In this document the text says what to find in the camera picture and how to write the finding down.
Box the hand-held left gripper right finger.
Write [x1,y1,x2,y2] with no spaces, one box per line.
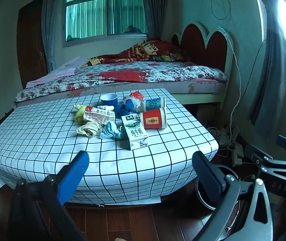
[192,151,281,241]

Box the yellow cloth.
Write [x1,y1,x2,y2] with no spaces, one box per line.
[74,105,93,123]

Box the pink cloth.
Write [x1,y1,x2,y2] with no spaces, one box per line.
[26,56,88,88]

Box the brown wooden door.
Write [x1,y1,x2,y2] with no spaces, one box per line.
[16,0,48,89]

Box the grey curtain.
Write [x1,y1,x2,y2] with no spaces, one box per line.
[143,0,169,41]
[41,0,67,72]

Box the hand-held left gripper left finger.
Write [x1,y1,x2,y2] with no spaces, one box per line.
[10,151,91,241]

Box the blue printed paper cup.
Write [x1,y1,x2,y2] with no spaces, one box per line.
[143,97,167,112]

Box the black bucket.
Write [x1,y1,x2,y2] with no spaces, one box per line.
[195,164,249,231]

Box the floral quilt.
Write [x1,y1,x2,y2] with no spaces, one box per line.
[15,61,228,102]

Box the red paper cup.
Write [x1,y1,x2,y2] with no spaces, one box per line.
[140,107,168,130]

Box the blue patterned curtain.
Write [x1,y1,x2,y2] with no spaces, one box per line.
[249,0,286,140]

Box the dark blue towel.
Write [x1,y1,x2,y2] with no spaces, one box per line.
[114,103,134,118]

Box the beige paper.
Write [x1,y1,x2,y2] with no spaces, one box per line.
[76,121,102,138]

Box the clear plastic bag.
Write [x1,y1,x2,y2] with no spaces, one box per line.
[123,97,146,112]

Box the black cable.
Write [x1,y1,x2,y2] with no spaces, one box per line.
[243,40,266,101]

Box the white power strip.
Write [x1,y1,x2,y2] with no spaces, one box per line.
[230,142,244,166]

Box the white bed with red headboard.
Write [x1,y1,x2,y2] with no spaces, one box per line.
[13,21,235,111]

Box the light blue cloth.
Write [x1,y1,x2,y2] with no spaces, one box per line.
[100,121,127,140]

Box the white green milk carton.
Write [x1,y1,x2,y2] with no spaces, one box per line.
[121,114,150,150]

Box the white cable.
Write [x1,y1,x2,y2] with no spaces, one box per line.
[218,26,242,141]

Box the red printed blanket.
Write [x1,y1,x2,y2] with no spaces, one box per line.
[88,38,191,67]

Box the red plastic bag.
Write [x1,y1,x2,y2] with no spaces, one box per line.
[129,92,145,103]

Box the checked white tablecloth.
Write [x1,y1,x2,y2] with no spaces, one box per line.
[0,88,220,206]

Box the looped wall cable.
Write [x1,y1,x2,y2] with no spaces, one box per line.
[212,0,233,20]

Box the window with green curtain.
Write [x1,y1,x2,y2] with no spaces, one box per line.
[62,0,150,47]

